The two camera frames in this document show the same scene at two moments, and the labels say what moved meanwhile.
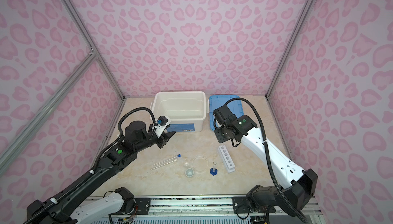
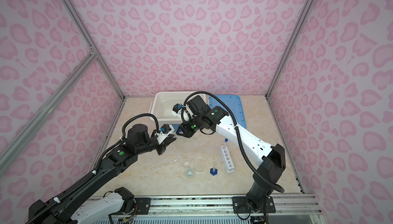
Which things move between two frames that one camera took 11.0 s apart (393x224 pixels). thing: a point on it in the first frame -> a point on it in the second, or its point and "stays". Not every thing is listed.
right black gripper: [219, 137] -> [187, 132]
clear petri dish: [199, 163] stays
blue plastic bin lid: [216, 101] stays
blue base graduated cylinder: [214, 171] stays
